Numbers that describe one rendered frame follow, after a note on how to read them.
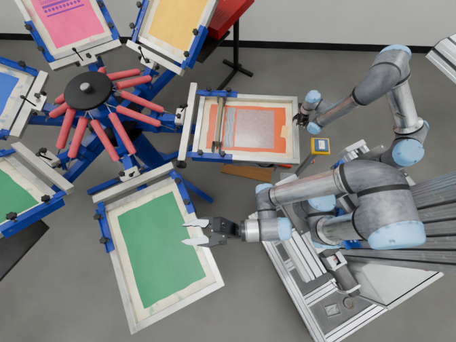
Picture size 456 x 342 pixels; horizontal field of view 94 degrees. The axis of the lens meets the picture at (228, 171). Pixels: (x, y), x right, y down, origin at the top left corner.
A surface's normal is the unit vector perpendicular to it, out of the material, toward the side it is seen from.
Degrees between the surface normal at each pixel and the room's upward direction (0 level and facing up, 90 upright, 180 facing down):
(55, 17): 32
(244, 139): 0
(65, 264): 0
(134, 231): 0
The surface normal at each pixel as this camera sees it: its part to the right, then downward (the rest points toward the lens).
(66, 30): 0.20, 0.16
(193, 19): -0.33, 0.13
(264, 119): -0.03, -0.34
